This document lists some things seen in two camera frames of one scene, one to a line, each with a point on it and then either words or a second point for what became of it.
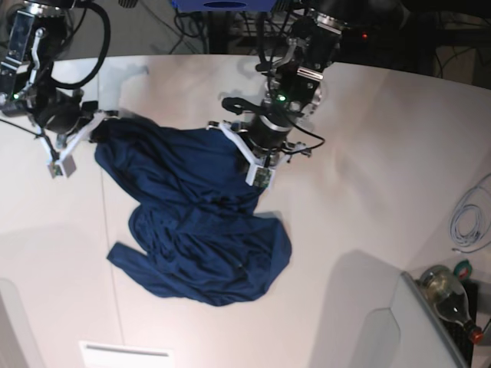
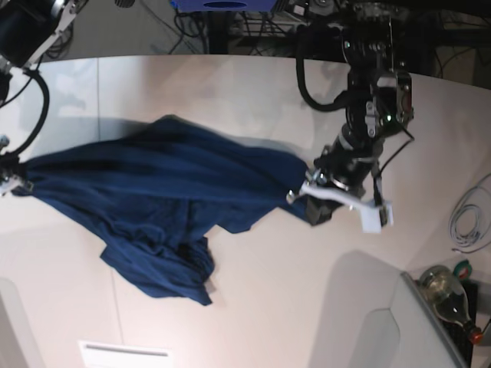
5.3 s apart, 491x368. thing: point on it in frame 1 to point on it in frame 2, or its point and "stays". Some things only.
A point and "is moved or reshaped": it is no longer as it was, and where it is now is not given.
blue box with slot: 224,5 stays
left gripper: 57,112 to 10,165
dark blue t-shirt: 193,228 is moved or reshaped
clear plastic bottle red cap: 450,298 stays
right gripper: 268,130 to 347,162
